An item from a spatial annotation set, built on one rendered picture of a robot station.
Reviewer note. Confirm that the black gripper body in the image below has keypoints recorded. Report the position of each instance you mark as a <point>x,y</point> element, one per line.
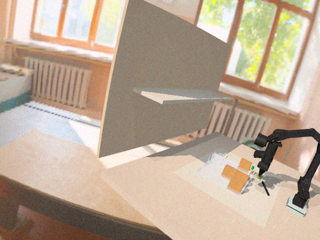
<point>268,158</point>

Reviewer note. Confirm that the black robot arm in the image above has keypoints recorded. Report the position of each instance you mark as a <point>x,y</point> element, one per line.
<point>279,134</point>

